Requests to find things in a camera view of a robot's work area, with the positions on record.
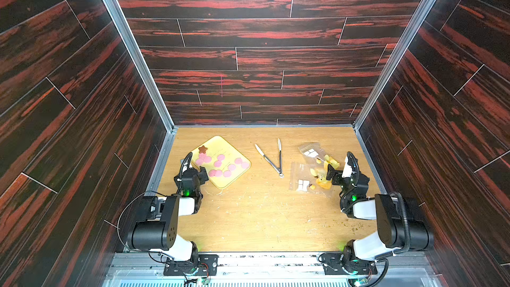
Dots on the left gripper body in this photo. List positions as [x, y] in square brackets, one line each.
[190, 177]

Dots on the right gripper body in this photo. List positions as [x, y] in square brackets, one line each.
[356, 180]

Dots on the yellow tray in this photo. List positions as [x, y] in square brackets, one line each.
[216, 146]

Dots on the clear resealable bag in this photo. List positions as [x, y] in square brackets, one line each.
[309, 178]
[313, 153]

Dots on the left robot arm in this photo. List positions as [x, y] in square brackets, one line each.
[156, 219]

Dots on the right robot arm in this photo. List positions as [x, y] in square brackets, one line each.
[400, 227]

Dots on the brown star cookie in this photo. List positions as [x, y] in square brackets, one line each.
[202, 150]

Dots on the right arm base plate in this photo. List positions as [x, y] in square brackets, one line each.
[335, 263]

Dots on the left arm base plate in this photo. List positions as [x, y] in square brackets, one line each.
[198, 265]

